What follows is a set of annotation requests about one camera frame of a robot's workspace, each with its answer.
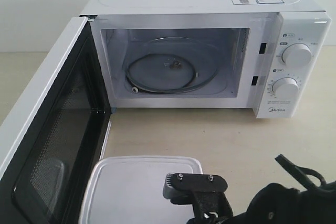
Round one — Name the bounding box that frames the lower white control knob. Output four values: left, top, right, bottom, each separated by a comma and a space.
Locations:
271, 77, 299, 100

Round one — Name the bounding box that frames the white control knob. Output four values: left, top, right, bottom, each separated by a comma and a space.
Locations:
281, 43, 312, 68
271, 77, 299, 100

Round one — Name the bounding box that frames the white microwave door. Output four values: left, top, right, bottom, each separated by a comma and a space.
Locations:
1, 17, 111, 223

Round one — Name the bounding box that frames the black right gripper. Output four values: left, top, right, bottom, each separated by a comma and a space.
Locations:
200, 184, 335, 223

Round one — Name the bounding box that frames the clear plastic lidded container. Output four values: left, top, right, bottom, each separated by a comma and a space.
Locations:
78, 156, 203, 223

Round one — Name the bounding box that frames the upper white control knob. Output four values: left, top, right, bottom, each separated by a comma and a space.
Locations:
281, 43, 312, 68

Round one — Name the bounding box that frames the white Midea microwave oven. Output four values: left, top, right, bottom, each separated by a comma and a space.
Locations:
80, 0, 331, 119

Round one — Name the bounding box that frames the black turntable roller ring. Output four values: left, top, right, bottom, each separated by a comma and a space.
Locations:
126, 54, 198, 95

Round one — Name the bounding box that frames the glass turntable plate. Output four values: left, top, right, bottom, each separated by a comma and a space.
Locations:
125, 37, 221, 94

